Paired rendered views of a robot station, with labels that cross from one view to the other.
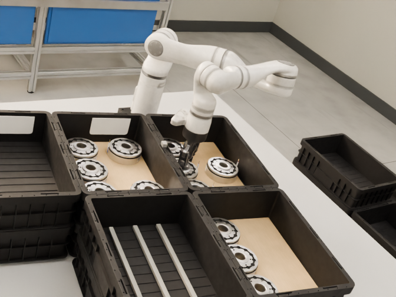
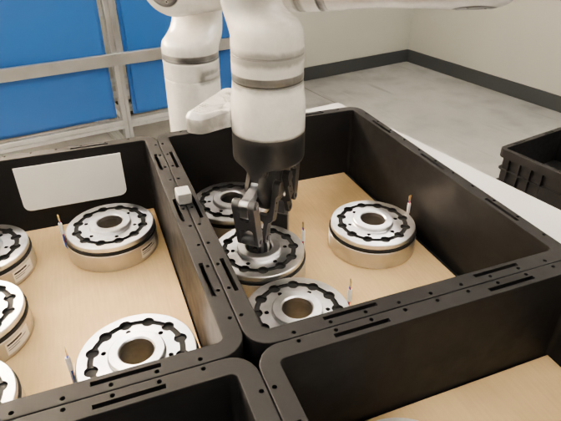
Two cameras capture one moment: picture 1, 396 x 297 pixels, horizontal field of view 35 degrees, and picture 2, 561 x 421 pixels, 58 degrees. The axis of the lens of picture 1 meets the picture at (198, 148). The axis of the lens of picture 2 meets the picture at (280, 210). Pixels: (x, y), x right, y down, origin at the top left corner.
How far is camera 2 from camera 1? 136 cm
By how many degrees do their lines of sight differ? 10
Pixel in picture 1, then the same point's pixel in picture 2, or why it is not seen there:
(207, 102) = (270, 28)
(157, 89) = (200, 87)
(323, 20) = (467, 27)
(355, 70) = (518, 72)
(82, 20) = not seen: hidden behind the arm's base
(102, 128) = (54, 190)
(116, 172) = (73, 302)
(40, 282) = not seen: outside the picture
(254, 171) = (462, 220)
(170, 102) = not seen: hidden behind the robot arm
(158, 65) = (189, 35)
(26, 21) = (101, 89)
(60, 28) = (149, 90)
